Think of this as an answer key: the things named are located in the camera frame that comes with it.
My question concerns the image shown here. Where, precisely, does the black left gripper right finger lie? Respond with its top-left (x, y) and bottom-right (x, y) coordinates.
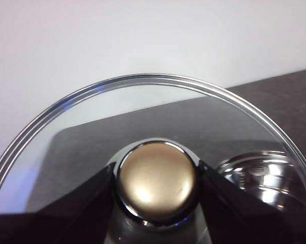
top-left (199, 159), bottom-right (306, 244)

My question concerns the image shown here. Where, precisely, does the pale green electric steamer pot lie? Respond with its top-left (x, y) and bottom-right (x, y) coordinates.
top-left (215, 149), bottom-right (306, 212)

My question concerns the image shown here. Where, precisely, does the glass lid with grey knob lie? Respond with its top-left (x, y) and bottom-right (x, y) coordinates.
top-left (0, 73), bottom-right (306, 244)

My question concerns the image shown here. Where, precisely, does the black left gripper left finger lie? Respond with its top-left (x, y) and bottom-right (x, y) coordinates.
top-left (0, 162), bottom-right (118, 244)

